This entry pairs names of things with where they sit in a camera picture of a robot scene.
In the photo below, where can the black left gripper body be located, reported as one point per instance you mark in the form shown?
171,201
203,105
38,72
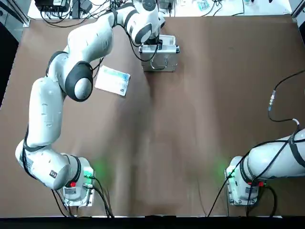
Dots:
159,44

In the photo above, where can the aluminium first-aid case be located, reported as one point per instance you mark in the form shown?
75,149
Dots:
159,62

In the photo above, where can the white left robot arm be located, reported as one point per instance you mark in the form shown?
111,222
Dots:
90,43

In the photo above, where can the folded mask packet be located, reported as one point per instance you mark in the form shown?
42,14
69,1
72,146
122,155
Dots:
114,81

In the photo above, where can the teal spare packet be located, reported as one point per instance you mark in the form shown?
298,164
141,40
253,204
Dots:
203,6

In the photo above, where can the black network switch box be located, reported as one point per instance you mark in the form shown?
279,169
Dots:
51,4

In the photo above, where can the aluminium corner frame post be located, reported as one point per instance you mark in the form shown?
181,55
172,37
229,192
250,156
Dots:
297,10
25,20

